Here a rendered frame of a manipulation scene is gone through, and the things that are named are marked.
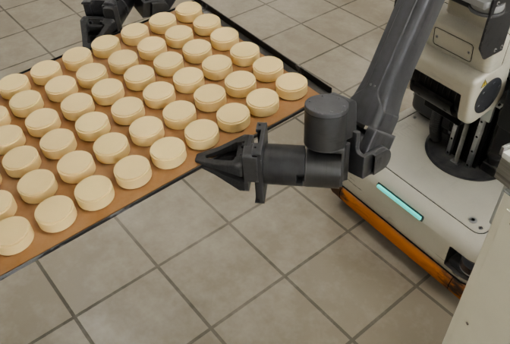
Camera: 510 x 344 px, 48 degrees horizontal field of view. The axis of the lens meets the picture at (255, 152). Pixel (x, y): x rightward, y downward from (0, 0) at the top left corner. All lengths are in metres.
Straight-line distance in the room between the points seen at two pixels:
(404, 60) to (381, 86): 0.05
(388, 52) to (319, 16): 2.50
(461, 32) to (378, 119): 0.76
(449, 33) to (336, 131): 0.86
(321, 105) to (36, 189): 0.39
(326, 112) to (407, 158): 1.24
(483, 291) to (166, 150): 0.71
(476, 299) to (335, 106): 0.64
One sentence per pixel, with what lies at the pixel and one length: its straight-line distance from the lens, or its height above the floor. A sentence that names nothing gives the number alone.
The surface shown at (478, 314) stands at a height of 0.53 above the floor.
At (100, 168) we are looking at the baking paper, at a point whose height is 0.98.
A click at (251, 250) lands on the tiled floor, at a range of 1.96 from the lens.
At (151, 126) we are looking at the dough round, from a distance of 0.85.
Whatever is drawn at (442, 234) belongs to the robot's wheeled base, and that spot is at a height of 0.25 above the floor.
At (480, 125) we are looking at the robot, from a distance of 1.87.
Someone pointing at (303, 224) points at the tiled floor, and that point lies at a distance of 2.05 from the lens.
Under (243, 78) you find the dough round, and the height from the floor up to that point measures 1.03.
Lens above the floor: 1.53
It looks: 41 degrees down
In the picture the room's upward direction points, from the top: straight up
